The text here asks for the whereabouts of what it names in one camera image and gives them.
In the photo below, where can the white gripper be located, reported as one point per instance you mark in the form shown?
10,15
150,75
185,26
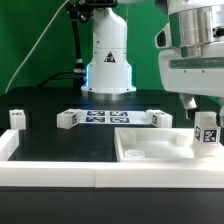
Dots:
199,76

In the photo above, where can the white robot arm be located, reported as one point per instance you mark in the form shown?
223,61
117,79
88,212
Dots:
191,57

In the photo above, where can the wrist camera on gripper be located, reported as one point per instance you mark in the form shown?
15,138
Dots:
163,39

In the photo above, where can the white square tabletop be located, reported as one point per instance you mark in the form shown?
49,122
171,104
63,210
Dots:
162,145

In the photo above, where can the white sheet with AprilTags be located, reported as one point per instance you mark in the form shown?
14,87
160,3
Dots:
114,117

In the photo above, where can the white U-shaped obstacle fence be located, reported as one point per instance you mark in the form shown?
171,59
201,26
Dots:
189,174

